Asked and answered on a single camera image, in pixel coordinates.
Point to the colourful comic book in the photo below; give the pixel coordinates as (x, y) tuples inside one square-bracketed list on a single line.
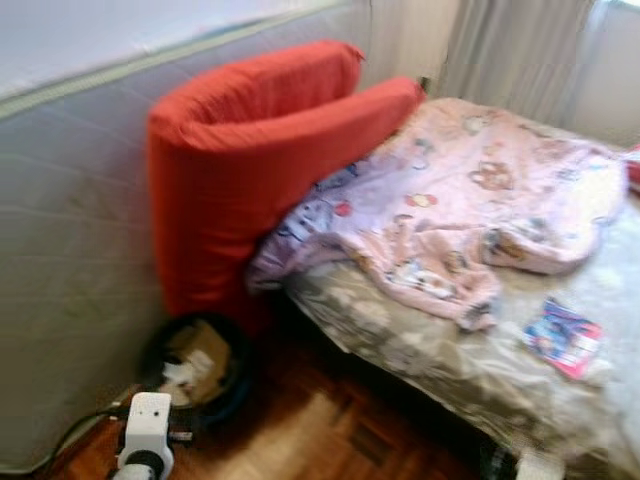
[(562, 338)]

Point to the pink cartoon print blanket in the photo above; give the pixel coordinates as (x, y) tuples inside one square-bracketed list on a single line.
[(470, 170)]

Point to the crumpled white paper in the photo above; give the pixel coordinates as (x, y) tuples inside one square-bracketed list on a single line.
[(180, 380)]

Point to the black round trash bin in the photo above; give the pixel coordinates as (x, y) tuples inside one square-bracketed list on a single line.
[(240, 380)]

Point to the brown cardboard piece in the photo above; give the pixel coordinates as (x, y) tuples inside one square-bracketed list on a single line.
[(205, 345)]

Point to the bed with grey floral sheet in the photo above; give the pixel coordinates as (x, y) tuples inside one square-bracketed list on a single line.
[(440, 350)]

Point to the red folded cushion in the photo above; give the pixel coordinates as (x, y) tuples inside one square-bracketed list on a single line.
[(230, 180)]

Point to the grey quilted mattress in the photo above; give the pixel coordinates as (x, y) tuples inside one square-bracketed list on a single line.
[(70, 200)]

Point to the red white blue striped pillow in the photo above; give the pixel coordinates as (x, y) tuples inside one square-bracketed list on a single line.
[(634, 168)]

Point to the grey curtain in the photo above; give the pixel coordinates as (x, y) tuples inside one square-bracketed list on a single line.
[(520, 50)]

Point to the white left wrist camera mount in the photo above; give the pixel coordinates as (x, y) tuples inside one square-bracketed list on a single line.
[(148, 420)]

